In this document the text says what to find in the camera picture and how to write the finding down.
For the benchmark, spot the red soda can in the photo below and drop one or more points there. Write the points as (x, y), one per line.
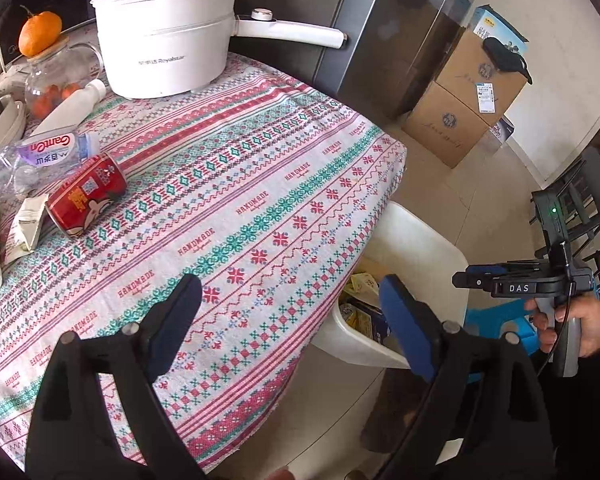
(81, 199)

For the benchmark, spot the white trash bin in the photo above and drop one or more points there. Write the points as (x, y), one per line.
(425, 262)

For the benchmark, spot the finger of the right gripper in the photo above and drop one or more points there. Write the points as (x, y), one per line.
(486, 281)
(516, 267)

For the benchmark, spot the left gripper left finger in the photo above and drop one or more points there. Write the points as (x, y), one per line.
(71, 436)

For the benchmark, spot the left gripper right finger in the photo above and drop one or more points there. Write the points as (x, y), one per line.
(482, 416)

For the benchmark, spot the crushed clear water bottle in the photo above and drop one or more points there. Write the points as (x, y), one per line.
(44, 159)

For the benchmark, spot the person's right hand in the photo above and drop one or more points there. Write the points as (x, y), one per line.
(585, 308)

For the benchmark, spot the white electric cooking pot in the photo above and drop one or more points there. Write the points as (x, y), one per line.
(156, 48)

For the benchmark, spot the frosted white plastic bottle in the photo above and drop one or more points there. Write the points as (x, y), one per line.
(73, 110)

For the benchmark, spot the large orange on teapot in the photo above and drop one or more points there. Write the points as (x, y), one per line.
(39, 32)

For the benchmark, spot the glass teapot with tangerines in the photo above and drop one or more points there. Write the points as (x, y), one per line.
(57, 72)

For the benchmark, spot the small crushed juice carton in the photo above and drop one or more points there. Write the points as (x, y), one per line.
(26, 228)

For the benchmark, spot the patterned handmade tablecloth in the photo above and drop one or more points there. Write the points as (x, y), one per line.
(260, 185)

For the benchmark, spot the stacked cardboard boxes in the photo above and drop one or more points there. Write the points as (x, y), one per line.
(468, 94)

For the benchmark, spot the grey refrigerator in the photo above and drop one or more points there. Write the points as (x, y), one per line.
(394, 48)

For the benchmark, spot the white bowl stack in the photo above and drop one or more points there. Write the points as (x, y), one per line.
(12, 120)

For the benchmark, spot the black object on boxes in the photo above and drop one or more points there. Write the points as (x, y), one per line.
(505, 60)

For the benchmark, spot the beige snack pouch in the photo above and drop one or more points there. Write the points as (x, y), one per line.
(363, 287)

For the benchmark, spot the blue white milk carton box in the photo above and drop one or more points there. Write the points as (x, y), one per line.
(367, 321)

